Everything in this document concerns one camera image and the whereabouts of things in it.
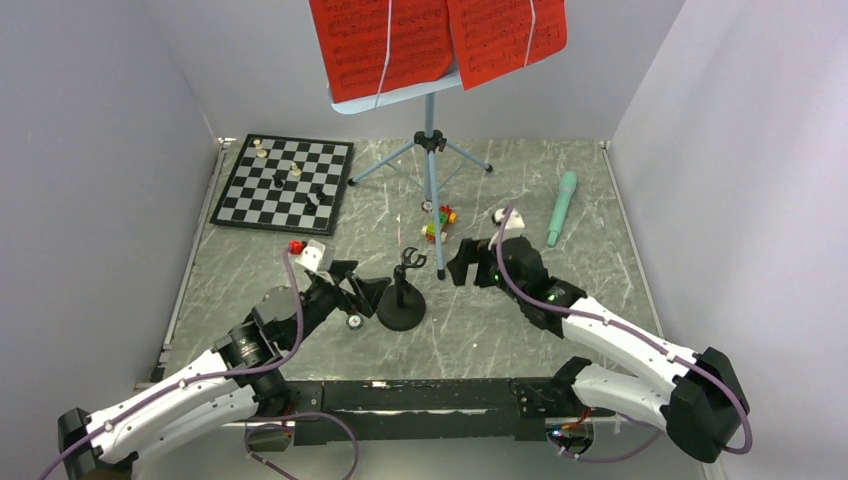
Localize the black chess piece front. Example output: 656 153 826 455
304 198 317 215

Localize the blue white poker chip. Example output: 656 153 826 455
346 315 364 330

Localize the red sheet music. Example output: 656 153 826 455
309 0 454 103
447 0 568 91

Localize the right red sheet music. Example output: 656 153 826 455
447 0 568 91

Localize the cream chess piece back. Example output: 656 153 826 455
253 139 268 158

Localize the mint green microphone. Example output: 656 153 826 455
546 171 577 247

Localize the left red sheet music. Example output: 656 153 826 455
309 0 454 103

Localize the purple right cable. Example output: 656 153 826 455
495 207 755 464

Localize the light blue music stand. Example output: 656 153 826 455
332 66 494 280

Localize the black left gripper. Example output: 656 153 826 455
285 261 391 350

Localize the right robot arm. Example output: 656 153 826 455
446 236 753 463

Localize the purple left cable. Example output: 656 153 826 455
36 246 361 480

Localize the black microphone stand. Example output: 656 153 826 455
377 247 427 332

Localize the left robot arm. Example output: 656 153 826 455
57 260 391 479

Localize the purple cable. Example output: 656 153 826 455
36 246 361 480
495 207 755 464

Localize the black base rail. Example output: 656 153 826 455
251 377 586 446

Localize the black white chessboard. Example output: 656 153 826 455
210 134 355 236

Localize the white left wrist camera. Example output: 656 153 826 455
289 239 335 274

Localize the colourful toy brick car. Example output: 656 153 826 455
421 204 458 244

